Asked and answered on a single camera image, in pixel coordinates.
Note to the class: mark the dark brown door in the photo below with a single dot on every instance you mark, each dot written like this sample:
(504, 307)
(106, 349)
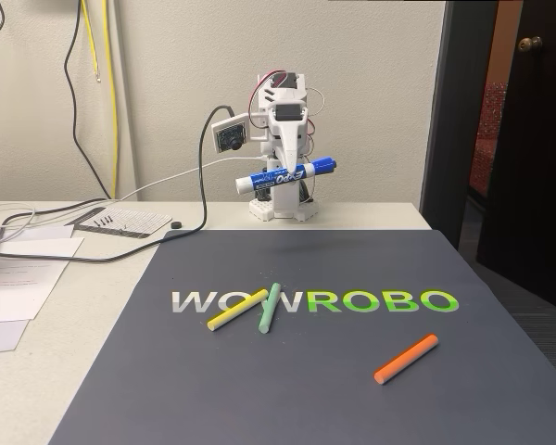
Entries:
(537, 162)

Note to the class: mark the small black round cap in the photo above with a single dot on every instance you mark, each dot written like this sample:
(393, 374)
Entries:
(176, 225)

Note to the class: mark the orange chalk stick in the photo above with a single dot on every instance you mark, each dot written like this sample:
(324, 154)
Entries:
(405, 359)

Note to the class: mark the dark grey WOWROBO mat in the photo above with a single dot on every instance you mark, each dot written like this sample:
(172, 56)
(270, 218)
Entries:
(259, 398)

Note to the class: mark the green chalk stick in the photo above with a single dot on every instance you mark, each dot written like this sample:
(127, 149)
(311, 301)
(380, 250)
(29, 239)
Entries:
(269, 308)

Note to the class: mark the yellow chalk stick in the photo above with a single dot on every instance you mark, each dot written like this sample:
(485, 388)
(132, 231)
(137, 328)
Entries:
(236, 310)

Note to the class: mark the blue Expo marker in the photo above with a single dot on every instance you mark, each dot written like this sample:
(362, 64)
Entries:
(273, 177)

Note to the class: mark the white printed paper sheet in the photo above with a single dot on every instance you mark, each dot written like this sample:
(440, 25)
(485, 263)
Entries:
(18, 287)

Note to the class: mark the red upholstered furniture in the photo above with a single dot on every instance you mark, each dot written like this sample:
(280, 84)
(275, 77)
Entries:
(486, 139)

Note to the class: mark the white camera box black lens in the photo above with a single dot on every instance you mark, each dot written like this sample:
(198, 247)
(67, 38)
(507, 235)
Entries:
(229, 134)

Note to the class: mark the white gridded screw mat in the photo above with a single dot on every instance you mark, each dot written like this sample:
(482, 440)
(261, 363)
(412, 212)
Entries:
(134, 222)

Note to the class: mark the brass door knob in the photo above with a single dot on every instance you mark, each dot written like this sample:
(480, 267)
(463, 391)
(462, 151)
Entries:
(530, 44)

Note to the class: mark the dark grey door frame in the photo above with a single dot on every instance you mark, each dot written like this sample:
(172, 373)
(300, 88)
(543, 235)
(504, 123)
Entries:
(454, 116)

